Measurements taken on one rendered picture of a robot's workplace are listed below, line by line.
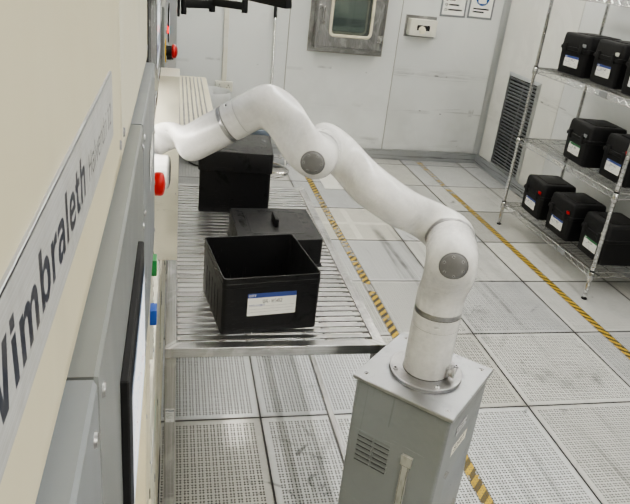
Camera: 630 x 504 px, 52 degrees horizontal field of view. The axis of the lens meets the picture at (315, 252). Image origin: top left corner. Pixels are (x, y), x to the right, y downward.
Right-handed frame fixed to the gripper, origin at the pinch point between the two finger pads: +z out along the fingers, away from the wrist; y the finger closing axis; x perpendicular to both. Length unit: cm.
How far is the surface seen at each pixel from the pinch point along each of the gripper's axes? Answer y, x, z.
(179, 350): -12, -44, -35
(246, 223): 50, -34, -54
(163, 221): 17.3, -20.5, -28.7
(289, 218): 57, -34, -70
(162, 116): 17.3, 9.6, -28.3
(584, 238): 193, -92, -276
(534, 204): 252, -92, -270
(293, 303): -2, -35, -65
